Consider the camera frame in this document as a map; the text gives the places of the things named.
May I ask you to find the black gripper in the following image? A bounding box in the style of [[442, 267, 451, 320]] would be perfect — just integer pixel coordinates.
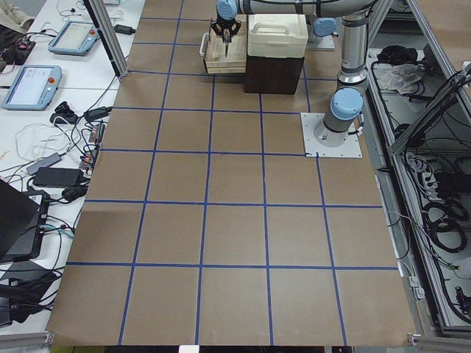
[[214, 16, 241, 43]]

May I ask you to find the upper teach pendant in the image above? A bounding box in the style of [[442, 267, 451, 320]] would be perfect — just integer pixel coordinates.
[[48, 21, 99, 56]]

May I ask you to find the black laptop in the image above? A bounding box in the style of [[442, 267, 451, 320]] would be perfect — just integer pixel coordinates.
[[1, 181, 49, 263]]

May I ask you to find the white plastic toolbox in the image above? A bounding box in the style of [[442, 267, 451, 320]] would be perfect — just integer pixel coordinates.
[[247, 14, 308, 59]]

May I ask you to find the white cable coil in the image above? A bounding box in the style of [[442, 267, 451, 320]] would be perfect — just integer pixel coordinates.
[[15, 123, 80, 165]]

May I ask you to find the lower teach pendant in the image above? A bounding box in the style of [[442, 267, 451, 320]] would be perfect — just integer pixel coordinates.
[[1, 65, 62, 111]]

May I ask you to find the crumpled white cloth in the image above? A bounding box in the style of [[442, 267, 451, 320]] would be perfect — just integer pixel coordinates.
[[378, 63, 424, 95]]

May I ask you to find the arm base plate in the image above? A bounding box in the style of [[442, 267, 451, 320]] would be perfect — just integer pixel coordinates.
[[300, 113, 362, 158]]

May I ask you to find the teach pendant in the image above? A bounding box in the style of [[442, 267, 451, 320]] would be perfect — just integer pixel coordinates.
[[48, 21, 99, 56], [1, 65, 62, 111]]

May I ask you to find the black power adapter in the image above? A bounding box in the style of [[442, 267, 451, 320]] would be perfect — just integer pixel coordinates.
[[32, 167, 84, 188]]

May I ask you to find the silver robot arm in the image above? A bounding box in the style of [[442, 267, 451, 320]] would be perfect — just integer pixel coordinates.
[[211, 1, 374, 95]]

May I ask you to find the aluminium frame post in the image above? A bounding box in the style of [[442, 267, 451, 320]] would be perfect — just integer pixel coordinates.
[[84, 0, 128, 79]]

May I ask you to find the black cable bundle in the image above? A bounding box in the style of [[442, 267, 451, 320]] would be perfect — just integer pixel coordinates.
[[421, 198, 469, 254]]

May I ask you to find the dark wooden drawer cabinet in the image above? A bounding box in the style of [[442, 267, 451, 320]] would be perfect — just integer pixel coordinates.
[[244, 56, 305, 95]]

